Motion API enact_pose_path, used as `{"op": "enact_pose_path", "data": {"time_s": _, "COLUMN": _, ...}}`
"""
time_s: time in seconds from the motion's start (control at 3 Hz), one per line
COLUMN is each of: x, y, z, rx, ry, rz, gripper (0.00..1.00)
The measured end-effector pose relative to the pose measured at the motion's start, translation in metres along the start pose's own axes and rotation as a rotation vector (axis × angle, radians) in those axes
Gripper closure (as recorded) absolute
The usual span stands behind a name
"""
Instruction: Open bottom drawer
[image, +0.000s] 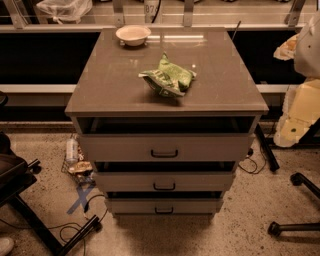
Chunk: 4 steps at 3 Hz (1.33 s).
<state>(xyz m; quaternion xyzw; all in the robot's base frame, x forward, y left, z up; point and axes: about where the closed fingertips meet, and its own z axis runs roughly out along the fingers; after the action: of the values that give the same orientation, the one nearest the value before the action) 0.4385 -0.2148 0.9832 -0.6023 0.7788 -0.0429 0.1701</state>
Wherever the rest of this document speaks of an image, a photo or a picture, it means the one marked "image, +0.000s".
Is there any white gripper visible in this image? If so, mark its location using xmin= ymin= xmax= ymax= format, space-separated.
xmin=273 ymin=35 xmax=320 ymax=147

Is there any white ceramic bowl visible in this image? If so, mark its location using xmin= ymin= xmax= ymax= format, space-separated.
xmin=116 ymin=25 xmax=151 ymax=47

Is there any grey drawer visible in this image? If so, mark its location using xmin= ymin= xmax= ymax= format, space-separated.
xmin=94 ymin=162 xmax=234 ymax=192
xmin=80 ymin=117 xmax=254 ymax=162
xmin=106 ymin=191 xmax=223 ymax=215

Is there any white shoe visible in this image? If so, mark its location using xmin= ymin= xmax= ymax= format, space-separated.
xmin=0 ymin=237 xmax=14 ymax=256

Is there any grey middle drawer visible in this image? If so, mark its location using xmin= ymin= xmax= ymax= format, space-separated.
xmin=94 ymin=162 xmax=234 ymax=192

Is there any green chip bag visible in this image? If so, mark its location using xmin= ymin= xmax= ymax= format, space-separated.
xmin=138 ymin=53 xmax=197 ymax=98

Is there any black chair base right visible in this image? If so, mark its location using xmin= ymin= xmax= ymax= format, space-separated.
xmin=267 ymin=172 xmax=320 ymax=238

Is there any grey bottom drawer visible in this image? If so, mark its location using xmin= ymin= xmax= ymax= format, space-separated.
xmin=106 ymin=191 xmax=223 ymax=215

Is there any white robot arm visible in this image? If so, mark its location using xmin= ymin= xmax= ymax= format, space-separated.
xmin=273 ymin=11 xmax=320 ymax=147

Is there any grey top drawer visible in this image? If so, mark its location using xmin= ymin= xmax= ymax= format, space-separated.
xmin=80 ymin=117 xmax=254 ymax=162

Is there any clear plastic bag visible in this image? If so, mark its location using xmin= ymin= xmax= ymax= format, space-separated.
xmin=36 ymin=0 xmax=93 ymax=24

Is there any black table leg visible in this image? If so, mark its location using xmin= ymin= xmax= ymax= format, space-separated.
xmin=255 ymin=124 xmax=280 ymax=172

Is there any black floor cable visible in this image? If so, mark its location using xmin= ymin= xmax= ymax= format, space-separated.
xmin=237 ymin=147 xmax=268 ymax=175

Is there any white plastic bottle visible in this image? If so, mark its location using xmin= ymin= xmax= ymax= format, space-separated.
xmin=66 ymin=138 xmax=78 ymax=164

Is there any black chair left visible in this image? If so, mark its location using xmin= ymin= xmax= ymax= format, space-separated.
xmin=0 ymin=91 xmax=102 ymax=256

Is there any grey drawer cabinet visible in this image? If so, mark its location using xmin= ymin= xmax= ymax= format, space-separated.
xmin=64 ymin=27 xmax=270 ymax=221

